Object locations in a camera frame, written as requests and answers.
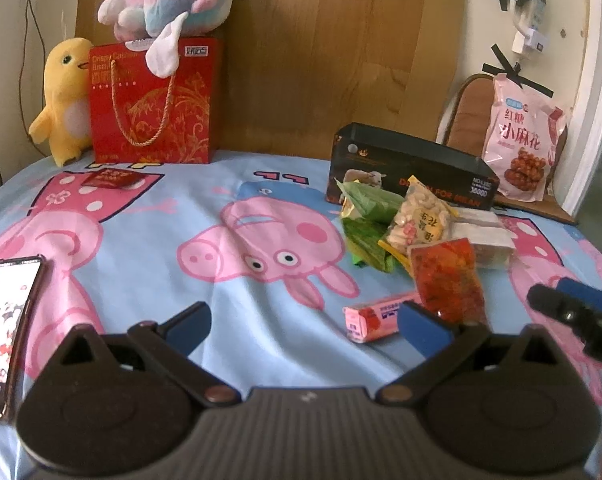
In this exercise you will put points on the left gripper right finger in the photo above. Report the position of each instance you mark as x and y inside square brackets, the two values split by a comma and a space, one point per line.
[446, 347]

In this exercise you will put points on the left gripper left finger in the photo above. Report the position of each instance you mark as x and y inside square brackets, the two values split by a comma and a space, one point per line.
[165, 349]

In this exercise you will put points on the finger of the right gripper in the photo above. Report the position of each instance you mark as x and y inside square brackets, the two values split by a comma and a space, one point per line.
[560, 307]
[587, 294]

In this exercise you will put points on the red jelly snack bag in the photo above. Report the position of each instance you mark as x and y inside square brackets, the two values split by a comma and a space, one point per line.
[447, 282]

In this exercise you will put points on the pink wafer box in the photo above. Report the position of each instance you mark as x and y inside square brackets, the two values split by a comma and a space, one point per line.
[375, 319]

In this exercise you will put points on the clear cake package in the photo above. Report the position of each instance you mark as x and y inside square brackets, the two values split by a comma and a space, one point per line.
[492, 243]

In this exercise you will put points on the yellow peanut snack bag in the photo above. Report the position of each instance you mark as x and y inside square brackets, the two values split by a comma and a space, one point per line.
[422, 219]

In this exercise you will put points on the green snack packet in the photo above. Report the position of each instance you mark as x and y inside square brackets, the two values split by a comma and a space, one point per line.
[368, 244]
[362, 201]

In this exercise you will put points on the cartoon pig bedsheet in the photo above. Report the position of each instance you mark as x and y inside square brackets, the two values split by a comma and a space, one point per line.
[250, 235]

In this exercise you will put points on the smartphone in clear case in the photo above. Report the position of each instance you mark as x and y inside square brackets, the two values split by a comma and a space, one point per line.
[19, 281]

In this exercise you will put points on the small red packet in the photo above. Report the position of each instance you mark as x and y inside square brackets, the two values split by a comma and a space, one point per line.
[112, 178]

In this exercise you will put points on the pink twisted snack bag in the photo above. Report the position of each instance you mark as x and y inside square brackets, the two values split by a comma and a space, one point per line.
[522, 139]

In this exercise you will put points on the black cardboard box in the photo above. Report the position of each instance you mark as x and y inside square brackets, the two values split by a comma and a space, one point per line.
[387, 159]

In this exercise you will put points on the red gift bag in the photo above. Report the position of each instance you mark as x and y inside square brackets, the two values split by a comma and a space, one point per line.
[140, 118]

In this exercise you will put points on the yellow plush duck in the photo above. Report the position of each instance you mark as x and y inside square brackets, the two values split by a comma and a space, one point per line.
[65, 121]

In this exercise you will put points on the white power strip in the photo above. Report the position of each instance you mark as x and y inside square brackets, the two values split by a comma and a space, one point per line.
[531, 16]

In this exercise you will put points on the wooden headboard panel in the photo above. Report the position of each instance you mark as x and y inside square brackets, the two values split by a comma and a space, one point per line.
[294, 72]

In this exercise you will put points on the pink blue plush unicorn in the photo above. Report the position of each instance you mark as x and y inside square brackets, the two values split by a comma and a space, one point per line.
[163, 23]

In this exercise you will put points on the white window frame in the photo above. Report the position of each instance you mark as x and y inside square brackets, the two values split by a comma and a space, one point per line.
[583, 151]

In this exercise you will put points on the white wall charger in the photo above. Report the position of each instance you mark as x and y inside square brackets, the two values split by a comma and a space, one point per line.
[530, 42]

